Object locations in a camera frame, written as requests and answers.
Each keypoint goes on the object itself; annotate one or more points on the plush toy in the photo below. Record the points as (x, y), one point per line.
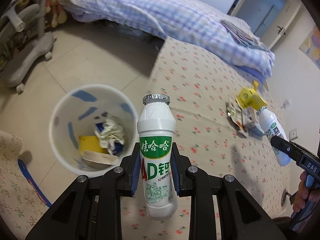
(59, 15)

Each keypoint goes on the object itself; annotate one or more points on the white cardboard box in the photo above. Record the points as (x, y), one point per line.
(99, 158)

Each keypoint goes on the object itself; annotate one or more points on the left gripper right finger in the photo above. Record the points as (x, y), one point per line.
(240, 216)

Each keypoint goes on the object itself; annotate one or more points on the blue checkered quilt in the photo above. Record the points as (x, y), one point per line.
(188, 21)

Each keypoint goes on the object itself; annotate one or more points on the white paper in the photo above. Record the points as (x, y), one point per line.
(110, 134)

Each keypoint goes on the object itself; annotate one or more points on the person right hand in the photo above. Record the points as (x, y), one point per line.
(303, 194)

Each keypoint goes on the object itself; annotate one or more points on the cherry print bed sheet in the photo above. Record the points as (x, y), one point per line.
(199, 85)

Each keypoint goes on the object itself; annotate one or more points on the grey rolling chair base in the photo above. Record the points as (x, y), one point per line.
(23, 40)

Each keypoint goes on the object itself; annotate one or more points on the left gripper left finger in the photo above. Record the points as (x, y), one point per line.
(90, 208)

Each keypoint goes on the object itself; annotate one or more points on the striped folded cloth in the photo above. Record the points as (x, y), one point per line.
(242, 38)

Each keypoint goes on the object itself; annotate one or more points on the white AD milk bottle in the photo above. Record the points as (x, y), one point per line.
(156, 127)
(271, 126)

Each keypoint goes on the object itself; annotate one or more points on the blue door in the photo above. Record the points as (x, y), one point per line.
(260, 14)

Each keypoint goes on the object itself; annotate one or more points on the white round trash bin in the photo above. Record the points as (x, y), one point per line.
(77, 114)

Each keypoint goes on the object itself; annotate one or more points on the yellow snack wrapper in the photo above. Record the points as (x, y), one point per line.
(249, 97)

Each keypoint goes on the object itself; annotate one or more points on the wall socket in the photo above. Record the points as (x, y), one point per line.
(293, 134)

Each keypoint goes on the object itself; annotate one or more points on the flat printed wrapper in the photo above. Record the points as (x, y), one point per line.
(246, 120)

